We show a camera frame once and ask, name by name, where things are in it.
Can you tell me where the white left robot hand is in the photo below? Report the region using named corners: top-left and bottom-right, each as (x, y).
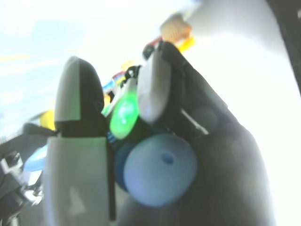
top-left (43, 40), bottom-right (278, 226)

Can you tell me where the blue round object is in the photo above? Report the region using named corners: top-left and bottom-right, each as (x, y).
top-left (23, 133), bottom-right (198, 208)

